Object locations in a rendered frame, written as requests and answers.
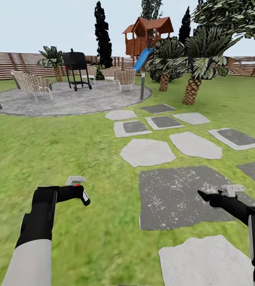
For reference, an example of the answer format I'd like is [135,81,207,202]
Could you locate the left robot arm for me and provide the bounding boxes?
[2,176,87,286]

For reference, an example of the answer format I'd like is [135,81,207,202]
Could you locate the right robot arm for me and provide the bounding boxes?
[198,185,255,286]

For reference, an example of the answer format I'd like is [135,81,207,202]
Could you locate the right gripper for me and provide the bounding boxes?
[198,190,243,216]

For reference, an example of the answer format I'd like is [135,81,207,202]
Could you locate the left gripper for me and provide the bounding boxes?
[64,186,84,201]

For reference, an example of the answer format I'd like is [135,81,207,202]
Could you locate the insectifuge atomizer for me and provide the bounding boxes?
[80,189,91,206]

